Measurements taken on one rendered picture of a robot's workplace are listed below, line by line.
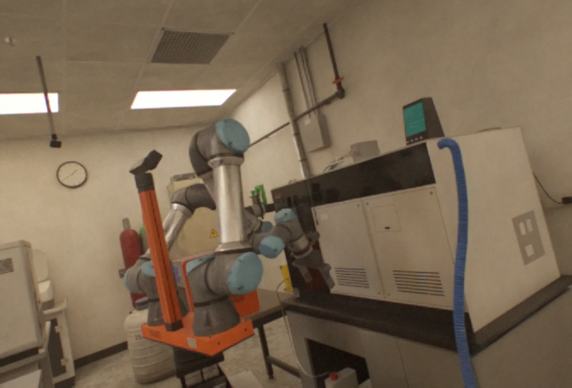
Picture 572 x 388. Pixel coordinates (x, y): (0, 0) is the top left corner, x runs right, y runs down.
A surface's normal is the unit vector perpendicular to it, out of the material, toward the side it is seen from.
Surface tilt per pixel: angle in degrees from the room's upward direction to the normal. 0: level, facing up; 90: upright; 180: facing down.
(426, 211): 90
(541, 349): 90
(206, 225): 90
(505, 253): 90
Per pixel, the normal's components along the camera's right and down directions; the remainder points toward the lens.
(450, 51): -0.83, 0.16
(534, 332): 0.51, -0.16
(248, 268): 0.77, -0.07
